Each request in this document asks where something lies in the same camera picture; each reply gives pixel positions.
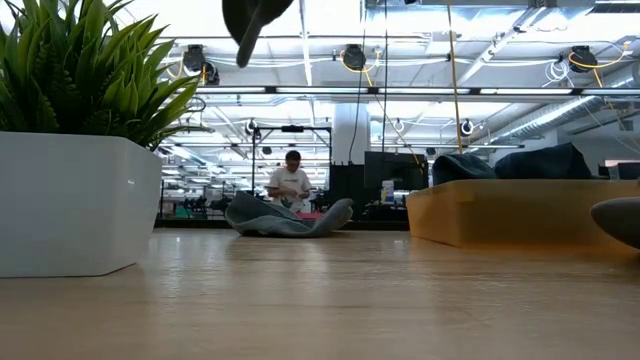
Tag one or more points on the green artificial plant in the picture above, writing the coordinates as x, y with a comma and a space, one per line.
75, 75

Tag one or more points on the pink box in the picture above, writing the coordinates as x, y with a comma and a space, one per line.
310, 216

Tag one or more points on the black cabinet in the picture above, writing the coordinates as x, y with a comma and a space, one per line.
346, 190

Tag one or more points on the black computer monitor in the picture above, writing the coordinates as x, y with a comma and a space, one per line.
395, 170

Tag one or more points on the cardboard box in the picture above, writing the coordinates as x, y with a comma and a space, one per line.
500, 215

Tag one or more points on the dark rounded object edge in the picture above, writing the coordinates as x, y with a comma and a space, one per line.
620, 220

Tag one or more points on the white plant pot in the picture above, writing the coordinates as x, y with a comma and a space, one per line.
75, 200

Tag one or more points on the white bottle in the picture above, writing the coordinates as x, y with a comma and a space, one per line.
387, 192

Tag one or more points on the person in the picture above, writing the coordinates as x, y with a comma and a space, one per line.
290, 182

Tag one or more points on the black metal frame stand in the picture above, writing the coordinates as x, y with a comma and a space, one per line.
292, 128

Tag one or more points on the dark blue denim cap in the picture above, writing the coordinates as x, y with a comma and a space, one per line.
245, 25
545, 162

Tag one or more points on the silver ventilation duct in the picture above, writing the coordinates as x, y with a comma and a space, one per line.
550, 117

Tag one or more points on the grey clothes pile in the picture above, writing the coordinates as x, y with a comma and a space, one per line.
270, 222

